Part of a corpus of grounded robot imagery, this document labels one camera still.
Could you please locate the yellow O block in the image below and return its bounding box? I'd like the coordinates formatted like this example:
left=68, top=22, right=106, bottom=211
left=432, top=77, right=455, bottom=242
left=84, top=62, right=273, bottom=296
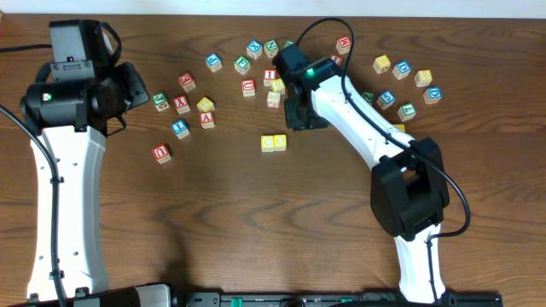
left=274, top=134, right=288, bottom=151

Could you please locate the yellow C block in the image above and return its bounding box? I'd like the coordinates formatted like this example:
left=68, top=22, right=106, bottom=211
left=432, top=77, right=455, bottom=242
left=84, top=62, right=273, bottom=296
left=260, top=135, right=275, bottom=152

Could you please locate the green R block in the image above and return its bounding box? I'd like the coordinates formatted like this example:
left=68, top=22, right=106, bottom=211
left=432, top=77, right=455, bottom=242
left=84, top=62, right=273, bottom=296
left=266, top=91, right=282, bottom=108

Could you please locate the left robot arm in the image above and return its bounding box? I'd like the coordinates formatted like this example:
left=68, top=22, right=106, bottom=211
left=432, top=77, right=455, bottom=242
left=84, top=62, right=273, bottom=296
left=20, top=20, right=149, bottom=303

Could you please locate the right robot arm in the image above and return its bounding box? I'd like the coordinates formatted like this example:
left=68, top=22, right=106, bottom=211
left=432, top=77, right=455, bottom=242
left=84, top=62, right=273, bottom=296
left=272, top=44, right=450, bottom=303

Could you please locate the green J block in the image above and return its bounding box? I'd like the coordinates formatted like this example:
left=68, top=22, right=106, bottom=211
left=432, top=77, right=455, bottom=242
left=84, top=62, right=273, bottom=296
left=152, top=92, right=170, bottom=112

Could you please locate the yellow S block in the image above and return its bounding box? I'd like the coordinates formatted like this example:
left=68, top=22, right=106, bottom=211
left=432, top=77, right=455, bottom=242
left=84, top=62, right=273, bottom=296
left=270, top=78, right=286, bottom=95

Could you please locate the red Y block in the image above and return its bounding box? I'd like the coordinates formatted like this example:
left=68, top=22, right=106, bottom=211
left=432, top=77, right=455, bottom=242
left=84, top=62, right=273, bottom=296
left=173, top=95, right=190, bottom=114

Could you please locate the red I block left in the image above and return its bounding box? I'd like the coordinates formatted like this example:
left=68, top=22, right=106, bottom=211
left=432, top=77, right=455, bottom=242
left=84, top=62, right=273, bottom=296
left=263, top=69, right=276, bottom=87

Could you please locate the red i block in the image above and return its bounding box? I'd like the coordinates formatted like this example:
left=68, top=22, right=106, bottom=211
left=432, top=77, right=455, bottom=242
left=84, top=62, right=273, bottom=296
left=263, top=69, right=276, bottom=87
left=330, top=55, right=342, bottom=66

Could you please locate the red E block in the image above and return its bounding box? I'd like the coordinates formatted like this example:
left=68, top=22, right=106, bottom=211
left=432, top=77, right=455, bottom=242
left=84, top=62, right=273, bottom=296
left=178, top=72, right=196, bottom=92

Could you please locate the blue J block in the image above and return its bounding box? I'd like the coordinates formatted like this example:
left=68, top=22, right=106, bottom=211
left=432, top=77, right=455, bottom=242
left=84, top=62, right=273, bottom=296
left=171, top=119, right=189, bottom=139

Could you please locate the red U block centre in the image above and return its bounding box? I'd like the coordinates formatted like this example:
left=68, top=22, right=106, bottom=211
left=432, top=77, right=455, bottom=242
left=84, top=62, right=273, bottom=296
left=241, top=78, right=256, bottom=97

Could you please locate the red u block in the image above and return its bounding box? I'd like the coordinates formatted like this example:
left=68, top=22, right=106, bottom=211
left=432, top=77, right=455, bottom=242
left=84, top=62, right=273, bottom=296
left=241, top=78, right=256, bottom=97
left=153, top=144, right=171, bottom=164

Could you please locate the red U block left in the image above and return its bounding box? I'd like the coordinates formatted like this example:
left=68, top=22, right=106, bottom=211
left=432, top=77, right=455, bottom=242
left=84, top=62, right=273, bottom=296
left=153, top=144, right=171, bottom=164

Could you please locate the red I block right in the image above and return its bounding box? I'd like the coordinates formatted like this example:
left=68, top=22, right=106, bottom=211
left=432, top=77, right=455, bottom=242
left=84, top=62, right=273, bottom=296
left=330, top=55, right=342, bottom=66

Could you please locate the yellow block left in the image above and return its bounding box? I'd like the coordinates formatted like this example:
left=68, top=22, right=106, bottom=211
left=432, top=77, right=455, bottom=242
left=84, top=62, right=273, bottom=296
left=197, top=96, right=215, bottom=113

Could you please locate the green Z block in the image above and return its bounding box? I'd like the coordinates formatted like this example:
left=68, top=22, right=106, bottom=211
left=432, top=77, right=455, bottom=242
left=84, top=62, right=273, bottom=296
left=362, top=91, right=376, bottom=105

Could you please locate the green N block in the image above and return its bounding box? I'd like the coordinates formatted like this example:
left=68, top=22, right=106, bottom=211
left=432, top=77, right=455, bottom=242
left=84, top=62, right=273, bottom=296
left=264, top=39, right=279, bottom=58

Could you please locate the green B block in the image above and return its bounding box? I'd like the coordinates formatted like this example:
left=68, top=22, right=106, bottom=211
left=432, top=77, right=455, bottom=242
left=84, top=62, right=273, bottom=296
left=283, top=40, right=295, bottom=48

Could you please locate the red A block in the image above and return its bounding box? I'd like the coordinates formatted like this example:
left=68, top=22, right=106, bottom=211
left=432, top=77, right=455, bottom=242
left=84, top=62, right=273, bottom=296
left=200, top=112, right=215, bottom=129

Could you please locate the green E block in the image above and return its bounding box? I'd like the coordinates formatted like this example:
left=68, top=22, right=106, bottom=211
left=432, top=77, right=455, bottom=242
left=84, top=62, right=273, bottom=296
left=234, top=55, right=251, bottom=75

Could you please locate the blue X block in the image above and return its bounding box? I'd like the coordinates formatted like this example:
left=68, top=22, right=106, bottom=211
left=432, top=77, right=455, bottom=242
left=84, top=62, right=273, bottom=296
left=246, top=39, right=263, bottom=60

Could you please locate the red H block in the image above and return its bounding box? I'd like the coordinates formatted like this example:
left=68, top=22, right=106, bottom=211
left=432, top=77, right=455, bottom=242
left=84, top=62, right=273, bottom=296
left=335, top=37, right=352, bottom=55

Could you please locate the blue P block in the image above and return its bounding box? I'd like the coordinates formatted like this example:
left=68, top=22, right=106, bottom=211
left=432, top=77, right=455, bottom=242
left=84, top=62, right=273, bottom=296
left=206, top=53, right=222, bottom=72

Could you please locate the blue 5 block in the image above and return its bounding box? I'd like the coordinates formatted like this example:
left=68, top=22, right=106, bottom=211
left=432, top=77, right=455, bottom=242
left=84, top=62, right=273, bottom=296
left=376, top=90, right=396, bottom=110

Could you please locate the yellow M block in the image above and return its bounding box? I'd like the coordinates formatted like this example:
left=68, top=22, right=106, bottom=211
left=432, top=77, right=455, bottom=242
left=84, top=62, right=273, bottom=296
left=373, top=55, right=391, bottom=74

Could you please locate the yellow K block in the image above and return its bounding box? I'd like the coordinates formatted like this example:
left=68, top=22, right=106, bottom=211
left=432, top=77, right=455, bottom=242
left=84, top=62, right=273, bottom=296
left=393, top=125, right=405, bottom=133

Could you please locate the green 7 block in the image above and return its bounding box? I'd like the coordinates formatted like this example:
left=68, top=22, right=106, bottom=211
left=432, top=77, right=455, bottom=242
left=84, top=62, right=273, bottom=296
left=398, top=102, right=417, bottom=122

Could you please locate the blue D block upper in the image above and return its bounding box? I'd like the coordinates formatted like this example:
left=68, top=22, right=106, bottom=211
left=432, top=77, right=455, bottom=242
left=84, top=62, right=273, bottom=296
left=392, top=61, right=412, bottom=80

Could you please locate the blue d block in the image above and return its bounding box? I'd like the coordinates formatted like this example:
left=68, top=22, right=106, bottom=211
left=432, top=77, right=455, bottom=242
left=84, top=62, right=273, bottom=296
left=392, top=61, right=412, bottom=80
left=423, top=87, right=443, bottom=104

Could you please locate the yellow 8 block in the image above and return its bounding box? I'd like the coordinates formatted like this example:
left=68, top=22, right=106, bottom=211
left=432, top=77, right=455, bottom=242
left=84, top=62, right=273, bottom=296
left=415, top=69, right=433, bottom=88

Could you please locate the blue D block lower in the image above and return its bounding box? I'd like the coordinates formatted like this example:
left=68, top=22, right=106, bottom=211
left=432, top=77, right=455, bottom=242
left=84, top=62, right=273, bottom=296
left=423, top=87, right=443, bottom=104

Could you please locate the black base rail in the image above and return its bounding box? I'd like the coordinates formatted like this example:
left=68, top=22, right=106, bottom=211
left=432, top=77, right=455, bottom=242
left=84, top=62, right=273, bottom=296
left=8, top=283, right=504, bottom=307

